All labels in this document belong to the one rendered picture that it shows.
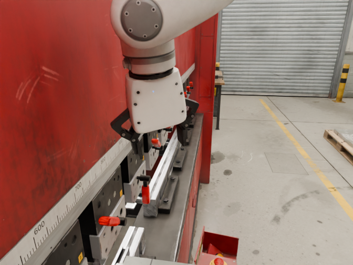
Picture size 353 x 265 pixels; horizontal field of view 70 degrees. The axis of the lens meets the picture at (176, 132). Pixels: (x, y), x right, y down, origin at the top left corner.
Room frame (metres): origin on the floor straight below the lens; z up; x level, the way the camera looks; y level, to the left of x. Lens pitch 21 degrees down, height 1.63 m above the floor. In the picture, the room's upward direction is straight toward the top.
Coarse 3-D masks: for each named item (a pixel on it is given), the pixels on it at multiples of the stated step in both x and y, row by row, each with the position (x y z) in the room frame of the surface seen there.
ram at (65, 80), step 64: (0, 0) 0.29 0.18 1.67; (64, 0) 0.41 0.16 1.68; (0, 64) 0.27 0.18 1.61; (64, 64) 0.38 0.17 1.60; (192, 64) 2.38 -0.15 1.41; (0, 128) 0.25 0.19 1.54; (64, 128) 0.36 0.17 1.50; (128, 128) 0.63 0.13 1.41; (0, 192) 0.23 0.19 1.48; (64, 192) 0.33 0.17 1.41; (0, 256) 0.21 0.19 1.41
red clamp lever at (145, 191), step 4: (140, 176) 0.65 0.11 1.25; (144, 176) 0.65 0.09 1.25; (148, 176) 0.65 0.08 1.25; (140, 180) 0.64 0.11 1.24; (144, 180) 0.64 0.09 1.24; (148, 180) 0.64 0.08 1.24; (144, 184) 0.65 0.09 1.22; (144, 188) 0.64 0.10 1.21; (148, 188) 0.64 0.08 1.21; (144, 192) 0.64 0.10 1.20; (148, 192) 0.64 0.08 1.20; (144, 196) 0.64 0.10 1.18; (148, 196) 0.64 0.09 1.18; (144, 200) 0.64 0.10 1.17; (148, 200) 0.64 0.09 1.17
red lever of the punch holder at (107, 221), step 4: (104, 216) 0.39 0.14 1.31; (108, 216) 0.41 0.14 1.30; (100, 220) 0.38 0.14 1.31; (104, 220) 0.38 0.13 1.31; (108, 220) 0.38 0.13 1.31; (112, 220) 0.39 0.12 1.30; (116, 220) 0.41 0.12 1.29; (120, 220) 0.44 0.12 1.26; (124, 220) 0.44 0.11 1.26; (100, 224) 0.38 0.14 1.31; (104, 224) 0.38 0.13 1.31; (108, 224) 0.38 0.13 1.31; (112, 224) 0.39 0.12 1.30; (116, 224) 0.41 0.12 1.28; (120, 224) 0.44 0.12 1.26; (124, 224) 0.44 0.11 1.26
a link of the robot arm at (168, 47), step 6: (120, 42) 0.41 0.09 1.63; (168, 42) 0.39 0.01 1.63; (126, 48) 0.39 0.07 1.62; (132, 48) 0.38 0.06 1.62; (150, 48) 0.38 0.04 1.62; (156, 48) 0.38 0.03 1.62; (162, 48) 0.39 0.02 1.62; (168, 48) 0.39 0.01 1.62; (174, 48) 0.42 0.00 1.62; (126, 54) 0.39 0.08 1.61; (132, 54) 0.39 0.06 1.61; (138, 54) 0.38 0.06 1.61; (144, 54) 0.38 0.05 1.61; (150, 54) 0.38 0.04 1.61; (156, 54) 0.38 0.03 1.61; (162, 54) 0.39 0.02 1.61
